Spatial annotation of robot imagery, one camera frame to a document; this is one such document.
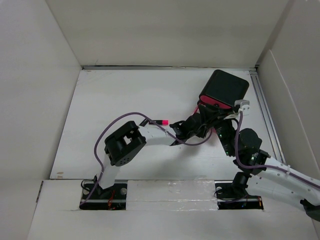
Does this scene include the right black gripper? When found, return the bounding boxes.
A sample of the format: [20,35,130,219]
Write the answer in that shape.
[197,102,237,156]

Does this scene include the pink capped black marker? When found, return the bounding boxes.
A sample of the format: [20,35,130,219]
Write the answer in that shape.
[139,119,169,127]

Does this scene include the black drawer cabinet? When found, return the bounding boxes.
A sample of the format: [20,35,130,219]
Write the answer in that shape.
[199,69,250,107]

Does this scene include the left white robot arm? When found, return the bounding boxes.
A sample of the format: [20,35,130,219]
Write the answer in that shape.
[93,112,212,199]

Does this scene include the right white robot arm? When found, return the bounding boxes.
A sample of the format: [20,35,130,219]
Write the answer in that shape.
[198,100,320,221]

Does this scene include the pink middle drawer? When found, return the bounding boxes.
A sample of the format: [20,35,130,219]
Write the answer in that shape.
[197,95,232,109]

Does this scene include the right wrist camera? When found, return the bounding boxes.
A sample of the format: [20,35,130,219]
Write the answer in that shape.
[233,99,251,116]

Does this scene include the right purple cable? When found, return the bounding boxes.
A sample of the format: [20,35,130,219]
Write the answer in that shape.
[234,111,320,188]

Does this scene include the purple cable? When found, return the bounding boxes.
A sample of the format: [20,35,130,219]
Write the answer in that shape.
[79,112,216,206]
[234,111,320,188]

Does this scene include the aluminium rail right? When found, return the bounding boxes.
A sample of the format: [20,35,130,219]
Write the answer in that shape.
[249,70,286,163]

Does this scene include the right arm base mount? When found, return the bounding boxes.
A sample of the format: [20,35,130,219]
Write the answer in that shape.
[213,172,264,210]

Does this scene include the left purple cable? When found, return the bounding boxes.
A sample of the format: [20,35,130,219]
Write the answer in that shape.
[79,112,216,206]

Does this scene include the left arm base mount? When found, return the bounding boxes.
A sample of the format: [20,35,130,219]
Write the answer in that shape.
[79,176,128,211]

